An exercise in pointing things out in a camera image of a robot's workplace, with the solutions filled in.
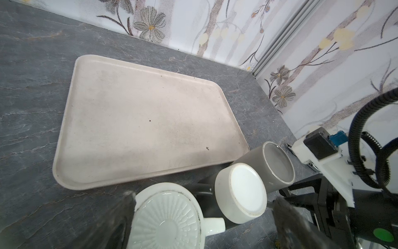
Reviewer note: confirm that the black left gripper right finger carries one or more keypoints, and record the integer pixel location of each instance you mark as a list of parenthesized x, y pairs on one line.
[(296, 232)]

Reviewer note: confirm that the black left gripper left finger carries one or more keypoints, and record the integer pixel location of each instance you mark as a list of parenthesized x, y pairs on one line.
[(113, 230)]

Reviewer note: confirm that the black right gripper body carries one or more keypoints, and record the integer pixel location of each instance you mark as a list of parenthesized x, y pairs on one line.
[(329, 210)]

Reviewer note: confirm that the grey ceramic mug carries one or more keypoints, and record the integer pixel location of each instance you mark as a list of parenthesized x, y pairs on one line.
[(272, 164)]

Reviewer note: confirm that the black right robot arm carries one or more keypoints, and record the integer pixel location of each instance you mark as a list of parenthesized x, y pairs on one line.
[(374, 216)]

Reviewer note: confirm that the white ribbed mug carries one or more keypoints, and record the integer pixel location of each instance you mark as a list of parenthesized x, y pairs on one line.
[(168, 216)]

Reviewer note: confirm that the white black two-tone mug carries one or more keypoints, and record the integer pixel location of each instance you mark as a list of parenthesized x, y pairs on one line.
[(236, 194)]

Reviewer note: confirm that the beige plastic tray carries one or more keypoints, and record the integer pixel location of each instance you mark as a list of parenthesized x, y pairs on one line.
[(125, 122)]

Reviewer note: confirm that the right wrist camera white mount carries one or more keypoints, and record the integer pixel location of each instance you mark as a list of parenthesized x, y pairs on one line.
[(317, 149)]

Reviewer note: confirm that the aluminium corner frame post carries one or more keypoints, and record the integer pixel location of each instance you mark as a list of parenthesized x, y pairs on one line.
[(286, 34)]

